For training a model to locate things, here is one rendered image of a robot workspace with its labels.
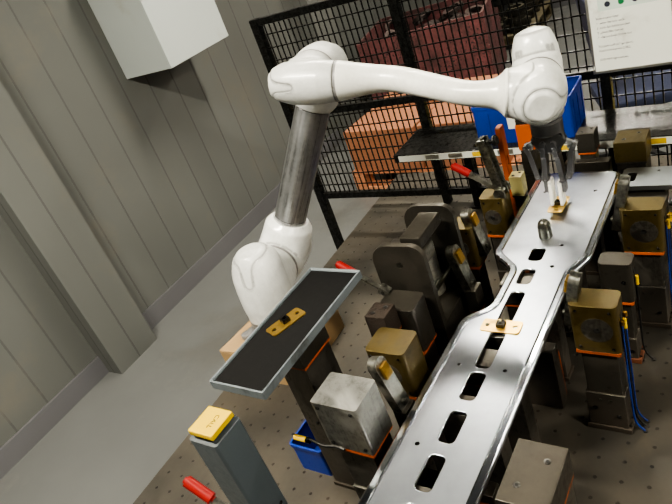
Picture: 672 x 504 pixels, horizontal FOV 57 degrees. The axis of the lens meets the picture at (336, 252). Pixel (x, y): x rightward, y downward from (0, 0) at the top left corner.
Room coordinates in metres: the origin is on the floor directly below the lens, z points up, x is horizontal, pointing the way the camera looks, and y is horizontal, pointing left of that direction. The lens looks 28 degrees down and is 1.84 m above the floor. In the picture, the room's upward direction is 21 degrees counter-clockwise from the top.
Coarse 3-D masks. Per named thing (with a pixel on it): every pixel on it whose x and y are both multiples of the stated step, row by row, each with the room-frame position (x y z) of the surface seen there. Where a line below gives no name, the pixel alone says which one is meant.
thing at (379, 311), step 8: (376, 304) 1.09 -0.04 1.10; (384, 304) 1.08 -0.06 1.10; (392, 304) 1.07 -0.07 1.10; (368, 312) 1.07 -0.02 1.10; (376, 312) 1.06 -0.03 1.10; (384, 312) 1.05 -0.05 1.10; (392, 312) 1.06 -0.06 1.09; (368, 320) 1.06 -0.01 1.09; (376, 320) 1.05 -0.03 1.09; (384, 320) 1.03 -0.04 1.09; (392, 320) 1.05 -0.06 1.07; (376, 328) 1.05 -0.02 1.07; (400, 328) 1.06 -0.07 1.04
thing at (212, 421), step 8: (208, 408) 0.89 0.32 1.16; (216, 408) 0.88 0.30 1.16; (200, 416) 0.87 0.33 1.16; (208, 416) 0.87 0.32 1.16; (216, 416) 0.86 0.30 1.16; (224, 416) 0.85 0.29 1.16; (232, 416) 0.85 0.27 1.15; (200, 424) 0.85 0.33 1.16; (208, 424) 0.84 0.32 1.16; (216, 424) 0.84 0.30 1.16; (224, 424) 0.84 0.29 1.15; (192, 432) 0.84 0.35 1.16; (200, 432) 0.83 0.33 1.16; (208, 432) 0.82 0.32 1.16; (216, 432) 0.82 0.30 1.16
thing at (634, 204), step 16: (624, 208) 1.17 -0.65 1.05; (640, 208) 1.15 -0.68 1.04; (656, 208) 1.12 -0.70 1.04; (624, 224) 1.16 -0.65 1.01; (640, 224) 1.14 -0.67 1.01; (656, 224) 1.12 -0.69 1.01; (624, 240) 1.17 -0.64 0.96; (640, 240) 1.14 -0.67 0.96; (656, 240) 1.12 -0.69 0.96; (640, 256) 1.15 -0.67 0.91; (656, 256) 1.13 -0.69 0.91; (640, 272) 1.15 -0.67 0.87; (656, 272) 1.13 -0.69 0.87; (640, 288) 1.15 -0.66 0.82; (656, 288) 1.13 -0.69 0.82; (640, 304) 1.15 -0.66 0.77; (656, 304) 1.13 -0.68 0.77; (656, 320) 1.13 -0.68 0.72
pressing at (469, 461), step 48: (576, 192) 1.38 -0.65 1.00; (528, 240) 1.26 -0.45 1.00; (576, 240) 1.18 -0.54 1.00; (528, 288) 1.08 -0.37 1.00; (480, 336) 0.99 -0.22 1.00; (528, 336) 0.94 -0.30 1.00; (432, 384) 0.91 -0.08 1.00; (432, 432) 0.79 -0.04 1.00; (480, 432) 0.76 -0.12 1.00; (384, 480) 0.73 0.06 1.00; (480, 480) 0.67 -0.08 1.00
